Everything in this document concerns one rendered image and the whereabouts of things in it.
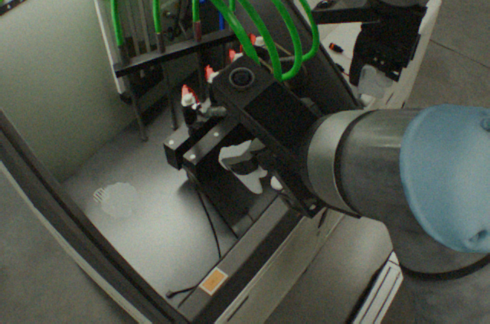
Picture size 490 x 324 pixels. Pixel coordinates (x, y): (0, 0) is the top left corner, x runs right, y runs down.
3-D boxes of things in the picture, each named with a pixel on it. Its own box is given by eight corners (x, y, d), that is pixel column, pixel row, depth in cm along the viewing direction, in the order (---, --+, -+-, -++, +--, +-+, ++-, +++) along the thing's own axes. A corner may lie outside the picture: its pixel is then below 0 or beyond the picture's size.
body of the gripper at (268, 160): (283, 209, 43) (344, 237, 32) (234, 146, 41) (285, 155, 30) (333, 162, 45) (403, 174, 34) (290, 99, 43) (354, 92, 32)
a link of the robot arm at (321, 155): (312, 157, 26) (390, 82, 28) (282, 152, 30) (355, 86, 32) (367, 239, 28) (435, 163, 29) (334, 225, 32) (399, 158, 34)
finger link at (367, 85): (374, 120, 66) (387, 79, 59) (344, 104, 68) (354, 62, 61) (381, 109, 68) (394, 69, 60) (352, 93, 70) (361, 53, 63)
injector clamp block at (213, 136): (201, 201, 99) (195, 164, 87) (171, 180, 103) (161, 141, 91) (282, 118, 116) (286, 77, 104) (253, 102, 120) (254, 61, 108)
